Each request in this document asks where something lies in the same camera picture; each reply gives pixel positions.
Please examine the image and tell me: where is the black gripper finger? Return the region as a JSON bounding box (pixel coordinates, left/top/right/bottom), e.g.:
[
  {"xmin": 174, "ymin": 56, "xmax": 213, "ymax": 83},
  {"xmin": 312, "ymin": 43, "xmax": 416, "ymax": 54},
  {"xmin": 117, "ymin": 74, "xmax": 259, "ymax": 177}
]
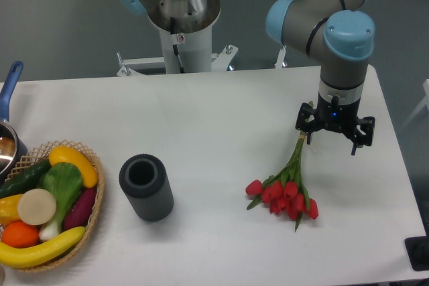
[
  {"xmin": 348, "ymin": 117, "xmax": 375, "ymax": 156},
  {"xmin": 295, "ymin": 101, "xmax": 318, "ymax": 145}
]

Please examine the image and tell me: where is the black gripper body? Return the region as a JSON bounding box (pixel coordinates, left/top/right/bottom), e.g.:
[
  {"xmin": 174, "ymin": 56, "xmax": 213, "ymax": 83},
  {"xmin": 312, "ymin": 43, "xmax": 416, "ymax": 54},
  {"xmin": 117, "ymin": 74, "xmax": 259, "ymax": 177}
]
[{"xmin": 314, "ymin": 80, "xmax": 364, "ymax": 133}]

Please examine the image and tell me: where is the red tulip bouquet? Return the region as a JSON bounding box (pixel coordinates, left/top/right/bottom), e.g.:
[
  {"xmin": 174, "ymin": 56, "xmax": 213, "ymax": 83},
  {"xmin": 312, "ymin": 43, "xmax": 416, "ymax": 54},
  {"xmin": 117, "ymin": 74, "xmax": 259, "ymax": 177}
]
[{"xmin": 245, "ymin": 132, "xmax": 319, "ymax": 230}]

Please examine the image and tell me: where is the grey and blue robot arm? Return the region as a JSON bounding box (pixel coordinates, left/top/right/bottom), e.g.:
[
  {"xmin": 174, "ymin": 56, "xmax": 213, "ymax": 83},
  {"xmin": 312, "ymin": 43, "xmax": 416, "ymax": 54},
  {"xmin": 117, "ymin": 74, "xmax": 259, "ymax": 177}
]
[{"xmin": 120, "ymin": 0, "xmax": 375, "ymax": 149}]

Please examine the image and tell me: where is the black device at table edge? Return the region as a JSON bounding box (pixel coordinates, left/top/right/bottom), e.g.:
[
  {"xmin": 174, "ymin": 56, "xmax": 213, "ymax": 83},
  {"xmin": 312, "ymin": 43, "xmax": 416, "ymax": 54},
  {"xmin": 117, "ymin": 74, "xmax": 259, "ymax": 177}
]
[{"xmin": 404, "ymin": 236, "xmax": 428, "ymax": 271}]

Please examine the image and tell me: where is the dark grey ribbed vase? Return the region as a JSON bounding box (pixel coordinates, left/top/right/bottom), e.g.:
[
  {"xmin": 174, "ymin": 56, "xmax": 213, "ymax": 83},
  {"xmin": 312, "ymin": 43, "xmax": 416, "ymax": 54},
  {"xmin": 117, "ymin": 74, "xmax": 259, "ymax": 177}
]
[{"xmin": 119, "ymin": 154, "xmax": 174, "ymax": 222}]

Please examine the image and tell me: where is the purple sweet potato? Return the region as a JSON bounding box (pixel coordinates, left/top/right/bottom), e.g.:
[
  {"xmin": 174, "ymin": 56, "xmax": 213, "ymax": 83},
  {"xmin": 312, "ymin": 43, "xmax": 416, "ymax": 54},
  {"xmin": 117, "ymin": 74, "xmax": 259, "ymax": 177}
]
[{"xmin": 63, "ymin": 188, "xmax": 97, "ymax": 230}]

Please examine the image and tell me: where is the green bok choy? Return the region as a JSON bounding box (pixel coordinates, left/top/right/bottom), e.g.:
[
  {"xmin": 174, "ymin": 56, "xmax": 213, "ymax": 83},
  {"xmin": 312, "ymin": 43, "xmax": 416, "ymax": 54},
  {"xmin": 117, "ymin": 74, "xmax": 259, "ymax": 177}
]
[{"xmin": 37, "ymin": 163, "xmax": 82, "ymax": 242}]

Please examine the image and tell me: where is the woven wicker basket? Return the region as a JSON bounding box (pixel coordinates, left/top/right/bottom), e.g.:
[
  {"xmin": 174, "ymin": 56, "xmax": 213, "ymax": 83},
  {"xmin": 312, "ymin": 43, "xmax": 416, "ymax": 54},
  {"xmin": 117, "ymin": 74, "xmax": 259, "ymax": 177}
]
[{"xmin": 6, "ymin": 140, "xmax": 105, "ymax": 273}]

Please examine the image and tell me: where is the round beige wooden disc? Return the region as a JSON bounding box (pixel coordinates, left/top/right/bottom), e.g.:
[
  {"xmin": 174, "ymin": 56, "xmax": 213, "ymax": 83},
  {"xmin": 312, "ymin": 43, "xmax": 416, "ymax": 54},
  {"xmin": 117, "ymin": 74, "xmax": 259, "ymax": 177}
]
[{"xmin": 17, "ymin": 188, "xmax": 56, "ymax": 226}]

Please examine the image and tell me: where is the green cucumber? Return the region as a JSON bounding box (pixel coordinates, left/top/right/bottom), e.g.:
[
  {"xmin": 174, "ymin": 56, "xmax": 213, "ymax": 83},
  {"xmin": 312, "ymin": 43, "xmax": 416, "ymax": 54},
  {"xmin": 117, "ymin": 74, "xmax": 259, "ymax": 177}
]
[{"xmin": 1, "ymin": 159, "xmax": 51, "ymax": 198}]

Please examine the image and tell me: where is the orange fruit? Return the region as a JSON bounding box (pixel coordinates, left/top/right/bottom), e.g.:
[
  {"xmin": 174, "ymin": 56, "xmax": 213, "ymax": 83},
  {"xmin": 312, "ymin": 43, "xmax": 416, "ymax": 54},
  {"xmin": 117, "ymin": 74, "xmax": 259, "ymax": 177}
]
[{"xmin": 1, "ymin": 221, "xmax": 39, "ymax": 248}]

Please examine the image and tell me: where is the yellow bell pepper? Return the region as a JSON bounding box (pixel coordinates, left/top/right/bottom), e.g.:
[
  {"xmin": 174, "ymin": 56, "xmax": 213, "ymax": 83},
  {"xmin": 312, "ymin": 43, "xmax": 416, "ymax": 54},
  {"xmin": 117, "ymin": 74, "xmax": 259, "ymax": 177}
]
[{"xmin": 0, "ymin": 194, "xmax": 23, "ymax": 226}]

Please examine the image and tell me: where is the yellow banana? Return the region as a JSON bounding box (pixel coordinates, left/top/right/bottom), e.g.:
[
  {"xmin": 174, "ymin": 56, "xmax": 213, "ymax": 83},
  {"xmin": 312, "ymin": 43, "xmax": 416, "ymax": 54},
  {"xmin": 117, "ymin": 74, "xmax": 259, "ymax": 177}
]
[{"xmin": 1, "ymin": 226, "xmax": 86, "ymax": 269}]

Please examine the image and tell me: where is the white frame at right edge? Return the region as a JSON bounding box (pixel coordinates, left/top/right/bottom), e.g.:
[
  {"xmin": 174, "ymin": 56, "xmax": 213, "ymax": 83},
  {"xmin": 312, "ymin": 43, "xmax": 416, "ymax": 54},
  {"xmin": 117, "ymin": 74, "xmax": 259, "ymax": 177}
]
[{"xmin": 402, "ymin": 79, "xmax": 429, "ymax": 128}]

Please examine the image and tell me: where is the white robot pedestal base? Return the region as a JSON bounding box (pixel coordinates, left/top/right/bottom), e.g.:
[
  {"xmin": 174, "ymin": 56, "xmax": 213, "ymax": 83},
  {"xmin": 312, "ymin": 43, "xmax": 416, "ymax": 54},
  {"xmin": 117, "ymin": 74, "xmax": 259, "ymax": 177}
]
[{"xmin": 117, "ymin": 0, "xmax": 239, "ymax": 76}]

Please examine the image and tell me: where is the blue handled saucepan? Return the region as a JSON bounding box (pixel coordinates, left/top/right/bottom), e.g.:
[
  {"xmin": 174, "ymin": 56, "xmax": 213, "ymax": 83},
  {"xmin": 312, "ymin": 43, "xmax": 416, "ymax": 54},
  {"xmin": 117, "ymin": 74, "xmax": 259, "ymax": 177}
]
[{"xmin": 1, "ymin": 61, "xmax": 27, "ymax": 185}]

